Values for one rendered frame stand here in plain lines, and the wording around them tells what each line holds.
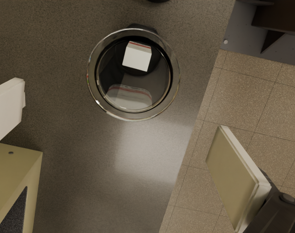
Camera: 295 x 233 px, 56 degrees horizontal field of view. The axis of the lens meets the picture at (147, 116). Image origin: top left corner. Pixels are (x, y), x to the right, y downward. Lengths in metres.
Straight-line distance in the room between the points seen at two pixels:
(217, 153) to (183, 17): 0.39
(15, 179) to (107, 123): 0.20
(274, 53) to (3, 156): 1.36
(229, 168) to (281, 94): 1.56
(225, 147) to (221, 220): 1.86
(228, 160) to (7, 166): 0.49
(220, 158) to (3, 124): 0.13
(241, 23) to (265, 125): 0.60
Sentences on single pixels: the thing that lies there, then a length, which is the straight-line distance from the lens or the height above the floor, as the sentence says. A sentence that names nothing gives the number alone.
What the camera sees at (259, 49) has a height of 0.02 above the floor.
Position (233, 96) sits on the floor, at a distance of 1.62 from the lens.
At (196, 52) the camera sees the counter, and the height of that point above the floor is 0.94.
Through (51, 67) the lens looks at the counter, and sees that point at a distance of 0.58.
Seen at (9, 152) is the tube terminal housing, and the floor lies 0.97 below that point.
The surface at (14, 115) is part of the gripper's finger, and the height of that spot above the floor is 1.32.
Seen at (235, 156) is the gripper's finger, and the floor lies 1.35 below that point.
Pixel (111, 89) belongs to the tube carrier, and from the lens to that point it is 0.37.
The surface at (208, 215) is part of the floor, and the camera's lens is 1.98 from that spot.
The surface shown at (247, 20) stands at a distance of 1.55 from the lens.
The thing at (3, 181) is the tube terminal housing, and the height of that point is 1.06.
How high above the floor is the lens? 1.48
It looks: 69 degrees down
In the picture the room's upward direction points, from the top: 179 degrees clockwise
